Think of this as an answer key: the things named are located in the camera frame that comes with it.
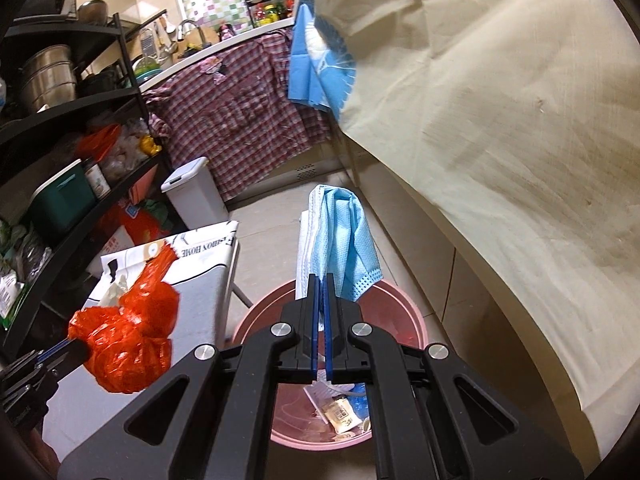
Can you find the red and white shopping bag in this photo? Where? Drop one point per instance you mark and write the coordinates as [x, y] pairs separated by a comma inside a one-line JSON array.
[[135, 230]]

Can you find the red plaid shirt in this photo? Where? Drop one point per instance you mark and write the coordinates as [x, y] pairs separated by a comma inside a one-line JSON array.
[[235, 115]]

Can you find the metal bowl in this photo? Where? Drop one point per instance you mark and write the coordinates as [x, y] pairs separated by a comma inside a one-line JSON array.
[[92, 12]]

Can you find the blue fan-print cloth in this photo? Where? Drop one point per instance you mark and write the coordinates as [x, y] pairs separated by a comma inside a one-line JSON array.
[[312, 75]]

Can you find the white crumpled wrapper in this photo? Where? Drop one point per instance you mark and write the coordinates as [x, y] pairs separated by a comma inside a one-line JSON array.
[[117, 287]]

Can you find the black shelf rack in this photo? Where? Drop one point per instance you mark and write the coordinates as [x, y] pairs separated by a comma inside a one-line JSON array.
[[65, 105]]

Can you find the clear plastic bag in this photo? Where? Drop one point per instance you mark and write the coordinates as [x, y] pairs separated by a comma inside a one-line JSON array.
[[32, 255]]

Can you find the large metal pot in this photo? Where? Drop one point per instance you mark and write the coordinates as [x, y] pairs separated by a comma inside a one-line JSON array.
[[47, 77]]

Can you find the red plastic bag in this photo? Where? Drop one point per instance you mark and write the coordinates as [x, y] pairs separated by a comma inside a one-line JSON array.
[[130, 335]]

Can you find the black pot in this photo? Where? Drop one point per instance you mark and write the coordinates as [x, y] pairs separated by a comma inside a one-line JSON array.
[[102, 82]]

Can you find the cream cloth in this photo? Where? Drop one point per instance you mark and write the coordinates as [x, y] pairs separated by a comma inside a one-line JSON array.
[[500, 135]]

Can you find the bag of garlic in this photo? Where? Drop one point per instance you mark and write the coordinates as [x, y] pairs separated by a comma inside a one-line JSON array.
[[125, 155]]

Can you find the small labelled can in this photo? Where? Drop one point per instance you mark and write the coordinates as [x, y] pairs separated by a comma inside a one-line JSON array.
[[97, 180]]

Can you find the metal grater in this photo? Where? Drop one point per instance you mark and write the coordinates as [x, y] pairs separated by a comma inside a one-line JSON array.
[[146, 42]]

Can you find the yellow packet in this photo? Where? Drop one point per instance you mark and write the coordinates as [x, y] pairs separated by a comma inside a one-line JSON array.
[[149, 145]]

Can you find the blue face mask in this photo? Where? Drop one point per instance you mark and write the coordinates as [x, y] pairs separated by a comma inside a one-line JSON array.
[[345, 240]]

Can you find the orange plastic bag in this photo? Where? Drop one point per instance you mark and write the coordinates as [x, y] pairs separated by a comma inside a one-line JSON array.
[[97, 142]]

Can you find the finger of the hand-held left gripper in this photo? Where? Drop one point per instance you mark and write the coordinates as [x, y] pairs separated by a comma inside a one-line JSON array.
[[62, 355]]

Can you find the white face mask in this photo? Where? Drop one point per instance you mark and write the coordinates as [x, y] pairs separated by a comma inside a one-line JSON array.
[[304, 255]]

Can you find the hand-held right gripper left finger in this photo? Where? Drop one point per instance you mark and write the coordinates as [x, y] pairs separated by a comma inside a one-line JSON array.
[[314, 320]]

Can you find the metal faucet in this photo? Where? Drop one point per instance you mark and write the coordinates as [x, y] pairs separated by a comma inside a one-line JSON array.
[[187, 30]]

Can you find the cream carton box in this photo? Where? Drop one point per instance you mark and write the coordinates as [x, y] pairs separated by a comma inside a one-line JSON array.
[[344, 415]]

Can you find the white lidded trash bin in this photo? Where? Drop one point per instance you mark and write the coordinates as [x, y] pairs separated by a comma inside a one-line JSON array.
[[195, 195]]

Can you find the green and white bag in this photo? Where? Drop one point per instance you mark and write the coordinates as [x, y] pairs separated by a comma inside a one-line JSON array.
[[10, 300]]

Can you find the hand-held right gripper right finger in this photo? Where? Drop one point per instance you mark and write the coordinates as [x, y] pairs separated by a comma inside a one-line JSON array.
[[330, 320]]

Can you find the pink plastic basin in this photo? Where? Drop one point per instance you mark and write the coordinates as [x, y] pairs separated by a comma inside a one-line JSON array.
[[395, 320]]

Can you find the black spice rack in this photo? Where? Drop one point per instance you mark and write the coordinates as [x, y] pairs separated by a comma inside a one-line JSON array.
[[270, 7]]

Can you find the blue plastic bag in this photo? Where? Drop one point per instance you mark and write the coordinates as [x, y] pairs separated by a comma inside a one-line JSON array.
[[361, 396]]

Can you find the dark green storage box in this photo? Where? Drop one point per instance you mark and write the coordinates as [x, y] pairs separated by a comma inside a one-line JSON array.
[[60, 200]]

